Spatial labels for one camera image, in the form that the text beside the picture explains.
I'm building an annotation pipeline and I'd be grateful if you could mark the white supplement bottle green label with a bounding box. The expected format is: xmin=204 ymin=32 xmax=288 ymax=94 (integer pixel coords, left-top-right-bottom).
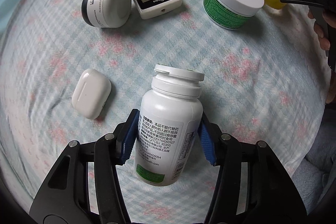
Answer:
xmin=134 ymin=64 xmax=205 ymax=186

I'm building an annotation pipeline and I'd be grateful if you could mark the white earbuds case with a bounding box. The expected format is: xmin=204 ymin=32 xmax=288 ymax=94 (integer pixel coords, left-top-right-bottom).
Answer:
xmin=71 ymin=69 xmax=112 ymax=120

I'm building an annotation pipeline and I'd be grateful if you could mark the black silver cream jar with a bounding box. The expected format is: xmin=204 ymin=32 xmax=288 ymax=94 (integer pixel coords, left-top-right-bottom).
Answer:
xmin=81 ymin=0 xmax=131 ymax=28

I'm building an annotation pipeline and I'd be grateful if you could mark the person right hand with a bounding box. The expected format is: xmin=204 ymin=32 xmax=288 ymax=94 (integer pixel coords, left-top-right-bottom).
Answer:
xmin=307 ymin=9 xmax=336 ymax=104

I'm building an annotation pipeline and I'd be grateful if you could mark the blue checkered floral bedsheet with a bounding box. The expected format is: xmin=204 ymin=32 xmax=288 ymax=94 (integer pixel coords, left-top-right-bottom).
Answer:
xmin=1 ymin=0 xmax=330 ymax=210

